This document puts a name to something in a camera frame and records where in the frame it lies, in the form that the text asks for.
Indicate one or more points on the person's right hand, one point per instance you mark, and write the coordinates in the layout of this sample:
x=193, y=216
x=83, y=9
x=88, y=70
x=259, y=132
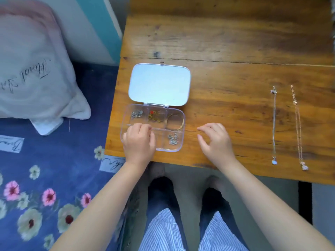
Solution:
x=219, y=147

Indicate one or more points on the person's left hand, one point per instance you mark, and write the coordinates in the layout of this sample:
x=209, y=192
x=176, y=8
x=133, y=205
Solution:
x=138, y=147

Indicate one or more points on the person's left thumb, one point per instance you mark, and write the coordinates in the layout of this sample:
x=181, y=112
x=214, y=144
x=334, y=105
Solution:
x=152, y=139

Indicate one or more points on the person's right middle finger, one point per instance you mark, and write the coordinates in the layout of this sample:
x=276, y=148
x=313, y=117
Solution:
x=211, y=125

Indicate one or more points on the person's right thumb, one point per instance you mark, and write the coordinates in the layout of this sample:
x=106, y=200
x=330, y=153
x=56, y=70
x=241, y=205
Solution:
x=202, y=143

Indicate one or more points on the person's right forearm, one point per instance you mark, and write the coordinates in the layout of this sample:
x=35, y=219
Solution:
x=267, y=206

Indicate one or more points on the person's left forearm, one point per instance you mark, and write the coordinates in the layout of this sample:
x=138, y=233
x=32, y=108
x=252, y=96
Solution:
x=104, y=206

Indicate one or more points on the silver charm cluster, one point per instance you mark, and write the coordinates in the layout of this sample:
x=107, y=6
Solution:
x=173, y=139

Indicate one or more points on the gold and red jewelry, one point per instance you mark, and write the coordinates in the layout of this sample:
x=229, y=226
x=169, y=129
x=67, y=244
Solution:
x=153, y=116

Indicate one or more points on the gold bangle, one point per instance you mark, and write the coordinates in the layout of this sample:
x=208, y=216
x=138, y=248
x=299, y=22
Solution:
x=182, y=122

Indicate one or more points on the silver earrings cluster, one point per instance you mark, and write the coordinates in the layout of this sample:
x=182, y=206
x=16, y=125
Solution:
x=136, y=114

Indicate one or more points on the dark blue trousers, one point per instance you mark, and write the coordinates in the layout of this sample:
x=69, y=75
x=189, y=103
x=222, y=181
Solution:
x=161, y=193

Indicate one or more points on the clear plastic jewelry box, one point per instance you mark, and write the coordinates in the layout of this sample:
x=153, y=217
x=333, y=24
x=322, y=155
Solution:
x=159, y=84

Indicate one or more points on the striped white garment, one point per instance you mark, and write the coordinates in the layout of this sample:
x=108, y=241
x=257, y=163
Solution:
x=162, y=232

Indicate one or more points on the blue floral bedsheet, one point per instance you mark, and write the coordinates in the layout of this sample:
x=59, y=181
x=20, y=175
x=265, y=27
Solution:
x=52, y=159

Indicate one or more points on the dark table leg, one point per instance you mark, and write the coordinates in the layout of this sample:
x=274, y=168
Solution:
x=305, y=203

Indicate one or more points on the white pink pillow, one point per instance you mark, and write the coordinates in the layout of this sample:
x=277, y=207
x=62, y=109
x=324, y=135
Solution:
x=34, y=75

